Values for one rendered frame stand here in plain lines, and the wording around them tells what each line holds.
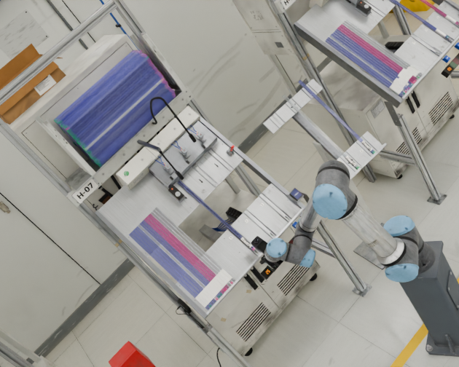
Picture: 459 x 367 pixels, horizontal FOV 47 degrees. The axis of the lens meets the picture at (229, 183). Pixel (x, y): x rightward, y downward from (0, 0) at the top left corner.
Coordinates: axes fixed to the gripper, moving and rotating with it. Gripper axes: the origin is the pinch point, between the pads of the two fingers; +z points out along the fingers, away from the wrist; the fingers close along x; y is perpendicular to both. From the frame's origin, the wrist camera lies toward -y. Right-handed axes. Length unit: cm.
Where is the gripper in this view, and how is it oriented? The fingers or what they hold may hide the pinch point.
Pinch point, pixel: (265, 258)
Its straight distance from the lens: 243.1
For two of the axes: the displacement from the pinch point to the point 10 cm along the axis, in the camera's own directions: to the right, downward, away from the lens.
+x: 6.8, -6.9, 2.4
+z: -0.2, 3.2, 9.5
